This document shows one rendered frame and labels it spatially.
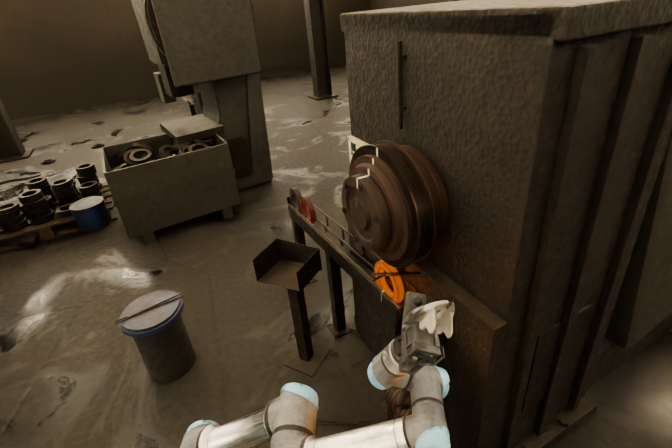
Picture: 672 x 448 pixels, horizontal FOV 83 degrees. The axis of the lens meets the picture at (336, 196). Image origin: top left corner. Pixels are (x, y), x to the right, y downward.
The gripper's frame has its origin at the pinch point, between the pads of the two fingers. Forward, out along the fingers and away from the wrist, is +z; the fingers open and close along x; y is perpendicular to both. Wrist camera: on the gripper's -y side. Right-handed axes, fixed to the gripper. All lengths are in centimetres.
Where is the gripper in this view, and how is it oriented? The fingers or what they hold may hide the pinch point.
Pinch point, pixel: (446, 302)
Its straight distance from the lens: 83.6
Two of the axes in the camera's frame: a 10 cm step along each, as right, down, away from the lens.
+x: -9.5, -2.8, -1.7
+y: -0.7, 6.8, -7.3
